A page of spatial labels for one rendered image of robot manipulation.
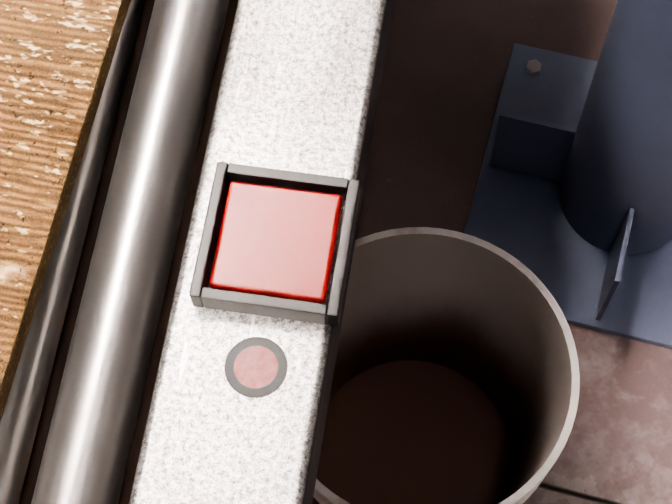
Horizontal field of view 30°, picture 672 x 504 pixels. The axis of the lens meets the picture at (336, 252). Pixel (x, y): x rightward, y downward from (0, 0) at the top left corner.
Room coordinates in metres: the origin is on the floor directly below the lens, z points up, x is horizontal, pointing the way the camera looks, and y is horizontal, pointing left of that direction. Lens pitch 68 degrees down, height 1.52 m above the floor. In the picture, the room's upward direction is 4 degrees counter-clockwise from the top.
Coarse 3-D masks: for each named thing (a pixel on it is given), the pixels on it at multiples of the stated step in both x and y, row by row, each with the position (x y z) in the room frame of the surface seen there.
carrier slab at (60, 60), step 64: (0, 0) 0.40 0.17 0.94; (64, 0) 0.40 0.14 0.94; (128, 0) 0.40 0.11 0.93; (0, 64) 0.36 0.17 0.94; (64, 64) 0.36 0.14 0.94; (0, 128) 0.32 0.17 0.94; (64, 128) 0.32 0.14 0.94; (0, 192) 0.28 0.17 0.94; (64, 192) 0.28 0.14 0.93; (0, 256) 0.25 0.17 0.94; (0, 320) 0.21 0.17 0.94; (0, 384) 0.18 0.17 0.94
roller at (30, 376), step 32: (128, 32) 0.39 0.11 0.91; (128, 64) 0.38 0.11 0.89; (96, 128) 0.33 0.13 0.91; (96, 160) 0.31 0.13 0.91; (96, 192) 0.30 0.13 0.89; (64, 224) 0.27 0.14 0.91; (64, 256) 0.26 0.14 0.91; (64, 288) 0.24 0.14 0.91; (32, 320) 0.22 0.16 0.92; (64, 320) 0.23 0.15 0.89; (32, 352) 0.20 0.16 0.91; (32, 384) 0.19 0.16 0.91; (32, 416) 0.17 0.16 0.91; (0, 448) 0.15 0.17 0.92; (32, 448) 0.16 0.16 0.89; (0, 480) 0.14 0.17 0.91
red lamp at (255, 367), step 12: (252, 348) 0.20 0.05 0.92; (264, 348) 0.20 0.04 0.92; (240, 360) 0.19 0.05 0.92; (252, 360) 0.19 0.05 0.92; (264, 360) 0.19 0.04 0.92; (276, 360) 0.19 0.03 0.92; (240, 372) 0.18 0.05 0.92; (252, 372) 0.18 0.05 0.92; (264, 372) 0.18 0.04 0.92; (276, 372) 0.18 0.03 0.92; (252, 384) 0.18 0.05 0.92; (264, 384) 0.18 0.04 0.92
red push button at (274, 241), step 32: (256, 192) 0.28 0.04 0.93; (288, 192) 0.28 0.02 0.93; (320, 192) 0.27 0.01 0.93; (224, 224) 0.26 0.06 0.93; (256, 224) 0.26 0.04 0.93; (288, 224) 0.26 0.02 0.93; (320, 224) 0.26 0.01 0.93; (224, 256) 0.24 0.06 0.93; (256, 256) 0.24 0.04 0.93; (288, 256) 0.24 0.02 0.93; (320, 256) 0.24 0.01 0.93; (224, 288) 0.23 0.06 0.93; (256, 288) 0.22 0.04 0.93; (288, 288) 0.22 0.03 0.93; (320, 288) 0.22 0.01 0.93
